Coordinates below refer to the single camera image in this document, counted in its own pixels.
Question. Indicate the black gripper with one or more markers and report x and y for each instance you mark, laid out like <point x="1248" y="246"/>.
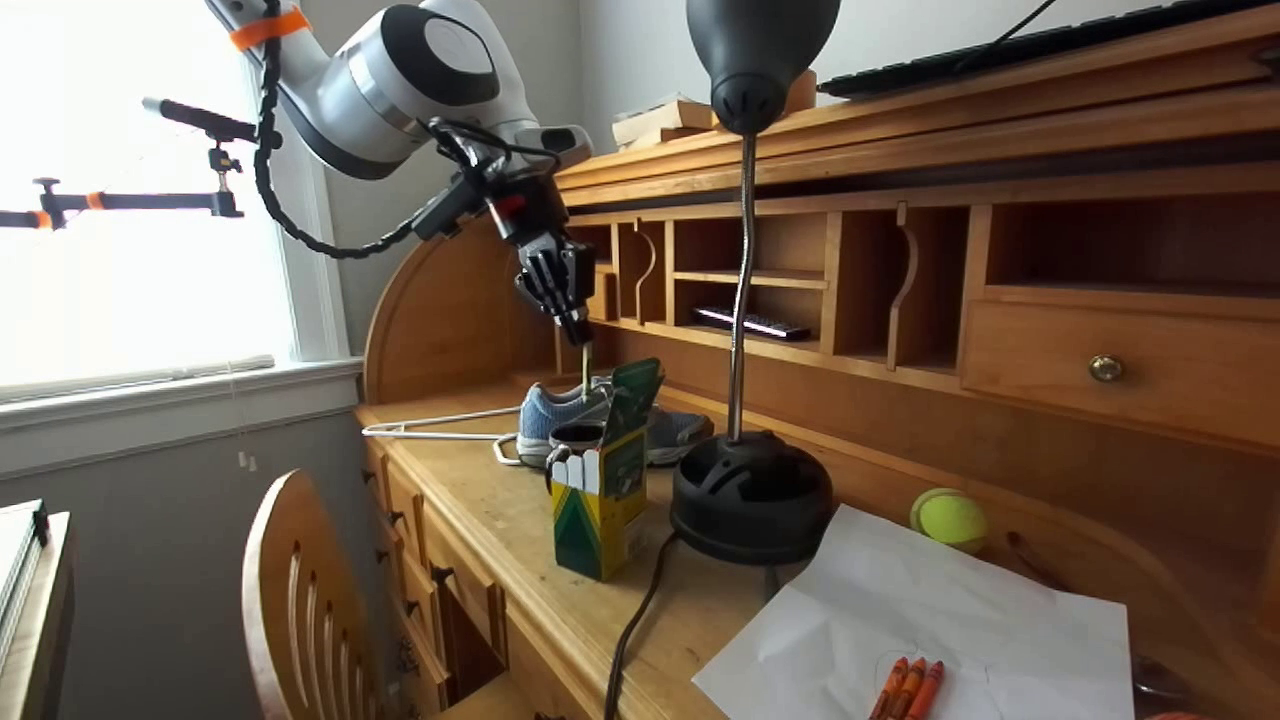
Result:
<point x="532" y="222"/>

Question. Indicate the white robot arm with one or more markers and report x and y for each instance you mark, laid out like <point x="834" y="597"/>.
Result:
<point x="385" y="72"/>

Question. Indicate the yellow green crayon box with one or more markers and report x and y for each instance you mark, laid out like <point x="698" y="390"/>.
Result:
<point x="594" y="513"/>

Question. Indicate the grey blue sneaker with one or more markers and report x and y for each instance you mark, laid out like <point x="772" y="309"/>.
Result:
<point x="555" y="414"/>

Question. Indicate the light wooden block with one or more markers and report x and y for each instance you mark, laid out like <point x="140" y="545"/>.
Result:
<point x="662" y="141"/>
<point x="662" y="118"/>

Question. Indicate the white clothes hanger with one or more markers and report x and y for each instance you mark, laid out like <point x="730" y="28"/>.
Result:
<point x="442" y="427"/>

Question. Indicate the black desk lamp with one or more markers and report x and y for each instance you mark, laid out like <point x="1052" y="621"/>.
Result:
<point x="752" y="502"/>

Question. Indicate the yellow tennis ball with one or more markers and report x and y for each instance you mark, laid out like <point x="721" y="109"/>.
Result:
<point x="948" y="517"/>

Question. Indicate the white paper sheet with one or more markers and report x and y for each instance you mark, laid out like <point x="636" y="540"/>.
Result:
<point x="934" y="624"/>

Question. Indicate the round metal drawer knob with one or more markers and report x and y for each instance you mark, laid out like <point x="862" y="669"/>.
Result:
<point x="1106" y="371"/>

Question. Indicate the wooden roll-top desk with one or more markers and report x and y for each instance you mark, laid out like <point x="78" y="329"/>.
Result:
<point x="1133" y="240"/>

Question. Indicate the wooden desk drawer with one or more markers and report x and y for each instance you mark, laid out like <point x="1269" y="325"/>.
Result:
<point x="1175" y="373"/>

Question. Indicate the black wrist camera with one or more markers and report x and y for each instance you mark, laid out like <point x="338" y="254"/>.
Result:
<point x="450" y="204"/>

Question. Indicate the black camera stand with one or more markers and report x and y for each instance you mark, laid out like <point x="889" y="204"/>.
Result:
<point x="135" y="203"/>

